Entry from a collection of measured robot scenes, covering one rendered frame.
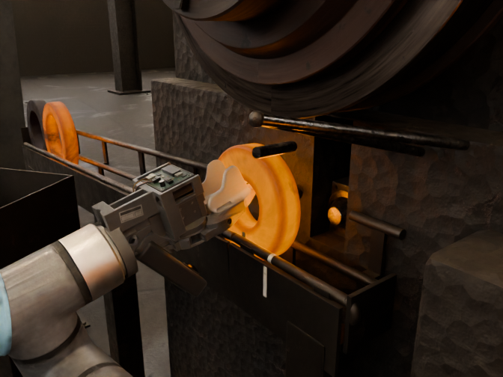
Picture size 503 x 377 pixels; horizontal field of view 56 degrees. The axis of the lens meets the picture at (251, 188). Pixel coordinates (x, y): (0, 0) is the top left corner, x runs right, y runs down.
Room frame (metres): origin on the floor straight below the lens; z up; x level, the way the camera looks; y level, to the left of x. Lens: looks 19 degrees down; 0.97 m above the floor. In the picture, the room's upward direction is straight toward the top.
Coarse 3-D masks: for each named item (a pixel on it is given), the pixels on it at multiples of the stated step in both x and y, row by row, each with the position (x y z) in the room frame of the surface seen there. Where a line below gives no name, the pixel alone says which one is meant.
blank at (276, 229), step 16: (256, 144) 0.60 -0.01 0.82; (224, 160) 0.62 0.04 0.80; (240, 160) 0.59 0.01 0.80; (256, 160) 0.57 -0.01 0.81; (272, 160) 0.57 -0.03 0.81; (256, 176) 0.57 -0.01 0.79; (272, 176) 0.55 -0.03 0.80; (288, 176) 0.56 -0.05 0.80; (256, 192) 0.57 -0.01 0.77; (272, 192) 0.54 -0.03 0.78; (288, 192) 0.54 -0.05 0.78; (272, 208) 0.54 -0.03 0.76; (288, 208) 0.53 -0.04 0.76; (240, 224) 0.59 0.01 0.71; (256, 224) 0.56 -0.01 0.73; (272, 224) 0.54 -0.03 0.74; (288, 224) 0.53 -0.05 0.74; (256, 240) 0.56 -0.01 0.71; (272, 240) 0.54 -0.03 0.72; (288, 240) 0.54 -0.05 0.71; (256, 256) 0.56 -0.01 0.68
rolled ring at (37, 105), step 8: (32, 104) 1.36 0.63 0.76; (40, 104) 1.34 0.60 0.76; (32, 112) 1.39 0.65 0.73; (40, 112) 1.32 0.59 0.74; (32, 120) 1.41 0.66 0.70; (40, 120) 1.31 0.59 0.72; (32, 128) 1.42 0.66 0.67; (40, 128) 1.43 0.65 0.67; (32, 136) 1.41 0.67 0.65; (40, 136) 1.42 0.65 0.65; (32, 144) 1.42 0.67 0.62; (40, 144) 1.40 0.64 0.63
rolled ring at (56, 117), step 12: (48, 108) 1.23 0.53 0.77; (60, 108) 1.19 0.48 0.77; (48, 120) 1.26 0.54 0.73; (60, 120) 1.16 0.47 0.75; (72, 120) 1.18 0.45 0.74; (48, 132) 1.27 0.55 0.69; (60, 132) 1.17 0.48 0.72; (72, 132) 1.16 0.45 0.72; (48, 144) 1.26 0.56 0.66; (60, 144) 1.28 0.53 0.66; (72, 144) 1.15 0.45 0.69; (60, 156) 1.24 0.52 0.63; (72, 156) 1.16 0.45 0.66
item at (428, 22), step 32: (416, 0) 0.37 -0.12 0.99; (448, 0) 0.35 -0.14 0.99; (480, 0) 0.38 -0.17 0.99; (384, 32) 0.39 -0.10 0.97; (416, 32) 0.37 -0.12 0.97; (448, 32) 0.39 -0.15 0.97; (352, 64) 0.42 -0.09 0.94; (384, 64) 0.39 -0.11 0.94; (416, 64) 0.41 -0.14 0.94; (256, 96) 0.52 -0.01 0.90; (288, 96) 0.48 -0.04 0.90; (320, 96) 0.44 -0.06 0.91; (352, 96) 0.41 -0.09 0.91
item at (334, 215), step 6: (336, 198) 0.59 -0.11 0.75; (342, 198) 0.58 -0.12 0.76; (336, 204) 0.57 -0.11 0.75; (342, 204) 0.57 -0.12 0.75; (330, 210) 0.57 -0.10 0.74; (336, 210) 0.56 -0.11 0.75; (342, 210) 0.56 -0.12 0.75; (330, 216) 0.57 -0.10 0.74; (336, 216) 0.56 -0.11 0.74; (342, 216) 0.56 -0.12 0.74; (336, 222) 0.56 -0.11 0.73; (342, 222) 0.56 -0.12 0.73
